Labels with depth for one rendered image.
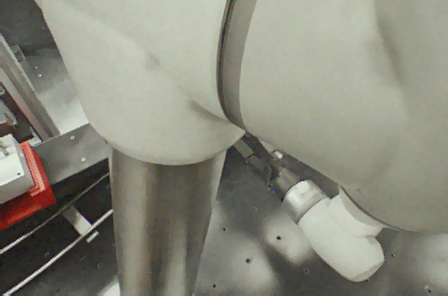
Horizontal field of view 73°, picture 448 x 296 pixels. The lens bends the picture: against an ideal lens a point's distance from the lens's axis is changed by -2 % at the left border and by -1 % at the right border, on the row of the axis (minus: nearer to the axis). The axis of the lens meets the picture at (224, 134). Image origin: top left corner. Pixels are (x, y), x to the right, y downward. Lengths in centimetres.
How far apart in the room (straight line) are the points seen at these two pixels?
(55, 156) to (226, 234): 49
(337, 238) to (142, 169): 47
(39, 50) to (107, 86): 106
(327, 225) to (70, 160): 60
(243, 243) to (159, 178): 67
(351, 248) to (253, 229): 34
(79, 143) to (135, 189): 61
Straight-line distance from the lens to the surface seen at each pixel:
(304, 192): 66
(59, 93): 101
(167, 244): 29
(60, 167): 82
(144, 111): 17
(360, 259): 64
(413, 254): 101
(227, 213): 92
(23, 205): 79
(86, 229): 83
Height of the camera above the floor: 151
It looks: 50 degrees down
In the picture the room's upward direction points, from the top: straight up
